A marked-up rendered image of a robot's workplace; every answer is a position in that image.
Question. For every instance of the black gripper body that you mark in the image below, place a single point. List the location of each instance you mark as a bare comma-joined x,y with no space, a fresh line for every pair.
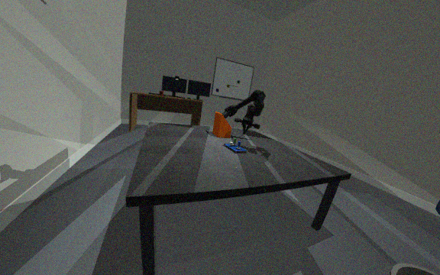
250,125

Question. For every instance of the blue circuit board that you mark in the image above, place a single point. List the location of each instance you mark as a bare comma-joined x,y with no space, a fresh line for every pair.
235,146

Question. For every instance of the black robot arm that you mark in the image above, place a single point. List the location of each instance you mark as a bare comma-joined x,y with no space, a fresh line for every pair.
257,97

